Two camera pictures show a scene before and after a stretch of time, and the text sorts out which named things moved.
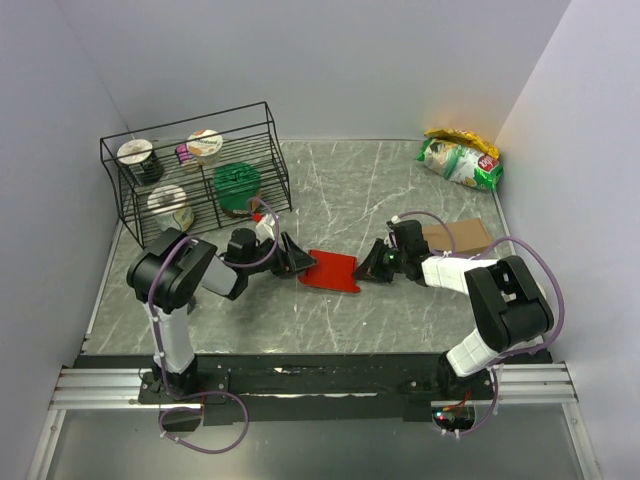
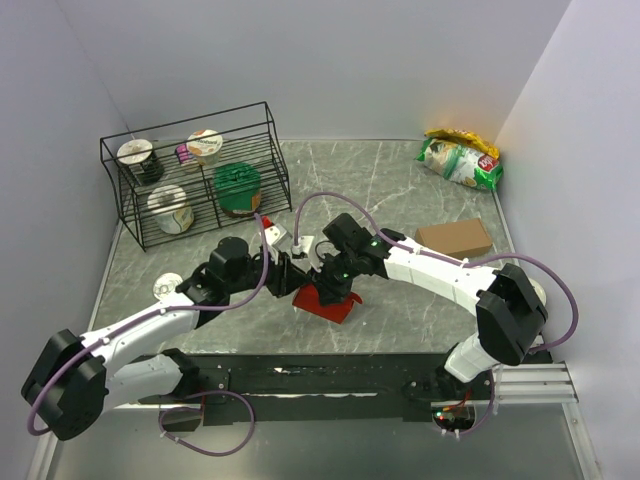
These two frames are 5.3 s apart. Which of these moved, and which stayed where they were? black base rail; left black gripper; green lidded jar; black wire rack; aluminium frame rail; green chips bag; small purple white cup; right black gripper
Moved: left black gripper; right black gripper
Stayed: aluminium frame rail; small purple white cup; green chips bag; black wire rack; black base rail; green lidded jar
